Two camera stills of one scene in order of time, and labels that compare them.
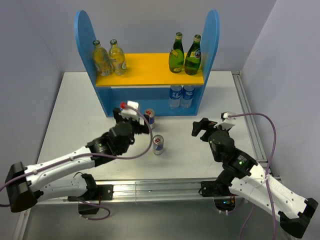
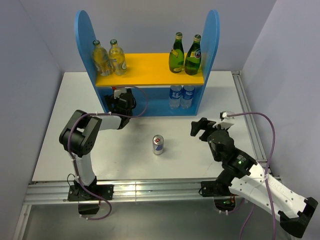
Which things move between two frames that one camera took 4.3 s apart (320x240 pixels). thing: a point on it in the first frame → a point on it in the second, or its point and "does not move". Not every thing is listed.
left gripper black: (144, 128) → (110, 100)
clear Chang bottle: (116, 59) does not move
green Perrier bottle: (176, 60) does not move
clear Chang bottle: (100, 56) does not move
